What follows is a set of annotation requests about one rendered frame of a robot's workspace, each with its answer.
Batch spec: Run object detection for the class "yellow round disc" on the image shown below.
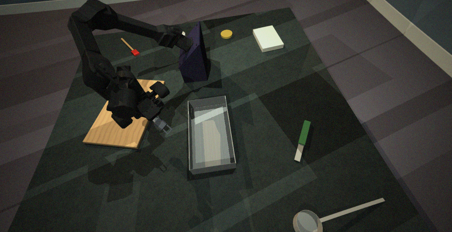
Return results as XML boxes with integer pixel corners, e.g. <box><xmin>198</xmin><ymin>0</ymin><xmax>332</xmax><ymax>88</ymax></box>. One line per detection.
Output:
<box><xmin>221</xmin><ymin>30</ymin><xmax>232</xmax><ymax>39</ymax></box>

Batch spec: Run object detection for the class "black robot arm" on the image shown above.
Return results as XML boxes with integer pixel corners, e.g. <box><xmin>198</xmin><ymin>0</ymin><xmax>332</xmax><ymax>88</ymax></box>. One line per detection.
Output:
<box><xmin>67</xmin><ymin>0</ymin><xmax>194</xmax><ymax>121</ymax></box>

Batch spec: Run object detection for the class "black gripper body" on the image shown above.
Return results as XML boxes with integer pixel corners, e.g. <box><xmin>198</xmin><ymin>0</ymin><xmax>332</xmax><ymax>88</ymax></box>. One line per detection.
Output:
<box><xmin>111</xmin><ymin>81</ymin><xmax>170</xmax><ymax>129</ymax></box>

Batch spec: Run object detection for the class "wooden cutting board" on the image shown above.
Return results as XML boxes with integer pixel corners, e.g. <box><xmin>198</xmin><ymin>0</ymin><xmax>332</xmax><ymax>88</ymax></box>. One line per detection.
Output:
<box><xmin>83</xmin><ymin>79</ymin><xmax>157</xmax><ymax>149</ymax></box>

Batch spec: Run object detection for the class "beige rectangular block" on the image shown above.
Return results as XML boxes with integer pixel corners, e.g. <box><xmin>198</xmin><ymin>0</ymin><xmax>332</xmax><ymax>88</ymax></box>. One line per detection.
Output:
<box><xmin>252</xmin><ymin>25</ymin><xmax>284</xmax><ymax>52</ymax></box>

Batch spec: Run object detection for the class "grey measuring cup with long handle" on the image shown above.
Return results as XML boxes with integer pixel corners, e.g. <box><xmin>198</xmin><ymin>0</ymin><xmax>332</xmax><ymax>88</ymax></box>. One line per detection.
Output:
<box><xmin>293</xmin><ymin>198</ymin><xmax>385</xmax><ymax>232</ymax></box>

